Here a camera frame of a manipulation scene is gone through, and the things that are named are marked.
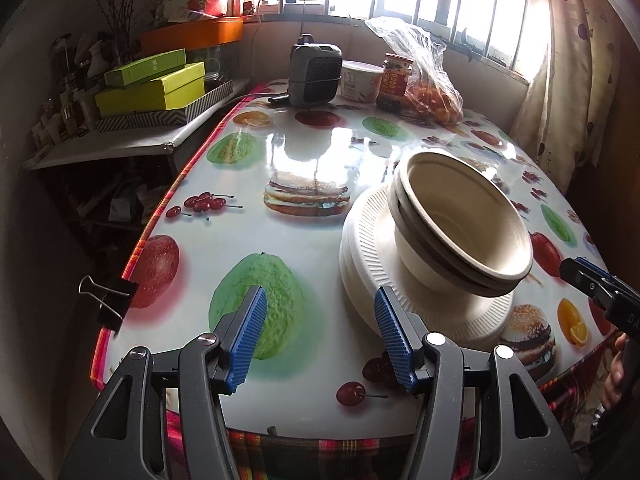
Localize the lime green box upper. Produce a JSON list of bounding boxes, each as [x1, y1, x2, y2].
[[104, 49, 186, 88]]

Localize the plaid table cloth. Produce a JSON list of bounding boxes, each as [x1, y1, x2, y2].
[[89, 79, 616, 480]]

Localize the white plastic tub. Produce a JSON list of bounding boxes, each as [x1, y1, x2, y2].
[[340, 60, 383, 103]]

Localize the orange storage box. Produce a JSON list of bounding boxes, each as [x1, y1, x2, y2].
[[140, 18, 244, 56]]

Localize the grey portable fan heater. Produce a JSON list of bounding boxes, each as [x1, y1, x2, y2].
[[288, 34, 343, 108]]

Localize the white paper plate front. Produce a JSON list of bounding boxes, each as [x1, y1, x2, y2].
[[340, 183, 513, 347]]

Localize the lime green box lower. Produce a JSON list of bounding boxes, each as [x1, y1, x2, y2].
[[96, 62, 205, 118]]

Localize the person right hand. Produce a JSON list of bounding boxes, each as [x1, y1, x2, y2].
[[601, 334, 627, 411]]

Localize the grey side shelf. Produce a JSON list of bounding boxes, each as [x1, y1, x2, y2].
[[27, 78, 248, 170]]

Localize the striped grey flat box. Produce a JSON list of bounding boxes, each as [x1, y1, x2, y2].
[[96, 80, 233, 132]]

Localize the lime green box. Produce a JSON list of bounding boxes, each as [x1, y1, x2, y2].
[[104, 49, 186, 88], [96, 62, 205, 118]]

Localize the black binder clip left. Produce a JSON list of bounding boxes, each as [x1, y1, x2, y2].
[[78, 275, 139, 333]]

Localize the red packet on sill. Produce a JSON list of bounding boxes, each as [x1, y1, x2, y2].
[[204, 0, 226, 18]]

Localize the red label glass jar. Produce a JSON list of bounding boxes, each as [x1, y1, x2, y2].
[[376, 53, 412, 114]]

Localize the plastic bag of oranges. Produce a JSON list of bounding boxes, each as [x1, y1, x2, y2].
[[366, 16, 463, 125]]

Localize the floral beige curtain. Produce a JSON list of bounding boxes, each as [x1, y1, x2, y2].
[[510, 0, 623, 192]]

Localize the fruit print table cover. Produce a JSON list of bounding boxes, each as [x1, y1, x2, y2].
[[104, 79, 614, 441]]

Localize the beige pulp bowl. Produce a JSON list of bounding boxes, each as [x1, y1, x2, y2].
[[396, 151, 533, 295], [387, 183, 520, 298], [387, 172, 533, 297]]

